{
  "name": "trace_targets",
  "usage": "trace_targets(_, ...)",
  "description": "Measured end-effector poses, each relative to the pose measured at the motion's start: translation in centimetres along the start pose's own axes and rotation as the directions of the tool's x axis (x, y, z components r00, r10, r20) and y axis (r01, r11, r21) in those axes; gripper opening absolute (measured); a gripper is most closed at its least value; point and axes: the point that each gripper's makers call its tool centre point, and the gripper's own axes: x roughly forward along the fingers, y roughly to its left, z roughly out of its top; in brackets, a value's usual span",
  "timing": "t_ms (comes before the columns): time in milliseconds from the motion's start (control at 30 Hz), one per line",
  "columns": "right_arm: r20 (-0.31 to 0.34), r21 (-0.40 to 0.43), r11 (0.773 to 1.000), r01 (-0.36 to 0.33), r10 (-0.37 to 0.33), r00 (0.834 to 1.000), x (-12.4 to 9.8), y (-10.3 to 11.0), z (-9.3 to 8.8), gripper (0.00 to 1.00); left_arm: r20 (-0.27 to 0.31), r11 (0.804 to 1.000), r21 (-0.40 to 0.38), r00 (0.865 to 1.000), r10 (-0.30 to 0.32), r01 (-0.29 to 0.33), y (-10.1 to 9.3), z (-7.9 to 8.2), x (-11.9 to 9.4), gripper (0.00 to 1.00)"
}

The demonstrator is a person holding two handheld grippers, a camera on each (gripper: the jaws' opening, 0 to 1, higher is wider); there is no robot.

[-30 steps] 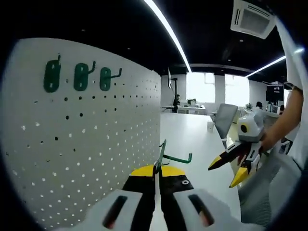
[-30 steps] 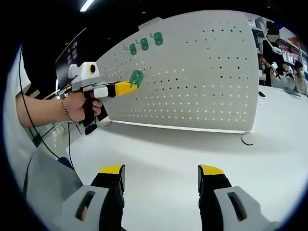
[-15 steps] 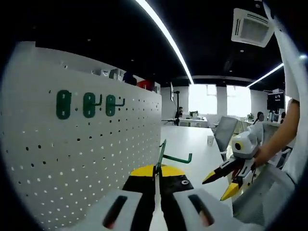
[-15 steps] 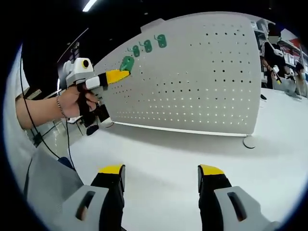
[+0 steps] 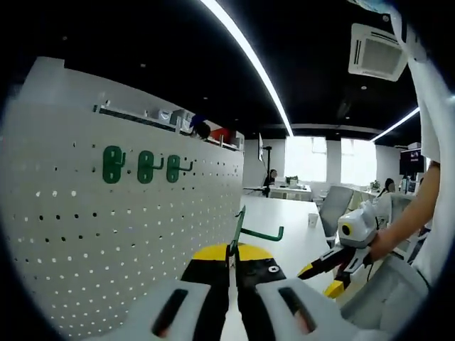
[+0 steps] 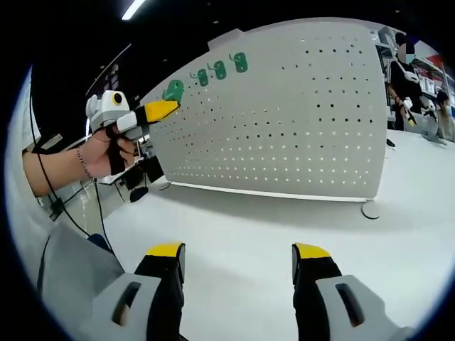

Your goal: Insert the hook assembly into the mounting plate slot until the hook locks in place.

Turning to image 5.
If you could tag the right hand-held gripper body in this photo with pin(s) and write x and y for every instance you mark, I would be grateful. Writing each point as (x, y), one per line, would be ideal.
(355, 227)

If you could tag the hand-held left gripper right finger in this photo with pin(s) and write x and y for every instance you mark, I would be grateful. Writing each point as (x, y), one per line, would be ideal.
(277, 305)

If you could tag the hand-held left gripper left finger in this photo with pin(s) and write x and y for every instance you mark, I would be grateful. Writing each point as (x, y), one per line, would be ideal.
(185, 305)

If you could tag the green hook assembly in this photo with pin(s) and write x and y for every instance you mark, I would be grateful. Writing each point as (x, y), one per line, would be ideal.
(263, 234)
(145, 167)
(112, 165)
(173, 167)

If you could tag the white perforated mounting plate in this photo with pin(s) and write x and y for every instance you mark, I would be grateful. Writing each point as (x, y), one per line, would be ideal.
(106, 231)

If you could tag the person's right hand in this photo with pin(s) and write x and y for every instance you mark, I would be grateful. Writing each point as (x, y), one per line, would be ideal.
(382, 245)

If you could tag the grey mesh office chair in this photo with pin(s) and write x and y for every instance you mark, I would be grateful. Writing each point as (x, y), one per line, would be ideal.
(384, 295)

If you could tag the white paper cup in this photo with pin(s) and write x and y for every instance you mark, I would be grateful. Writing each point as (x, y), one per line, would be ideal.
(313, 220)

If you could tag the black tripod stand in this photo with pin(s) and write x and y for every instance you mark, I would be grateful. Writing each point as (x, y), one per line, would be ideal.
(269, 167)

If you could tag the ceiling light strip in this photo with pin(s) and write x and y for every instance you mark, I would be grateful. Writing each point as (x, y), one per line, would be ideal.
(249, 64)
(398, 122)

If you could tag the person's white shirt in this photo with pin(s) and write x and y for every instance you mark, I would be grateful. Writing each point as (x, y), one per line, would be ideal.
(430, 117)

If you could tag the ceiling air conditioner vent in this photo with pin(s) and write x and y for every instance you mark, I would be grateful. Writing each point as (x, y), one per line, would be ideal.
(377, 51)

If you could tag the large black wall screen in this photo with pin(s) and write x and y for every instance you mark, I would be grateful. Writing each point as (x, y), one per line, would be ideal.
(410, 160)

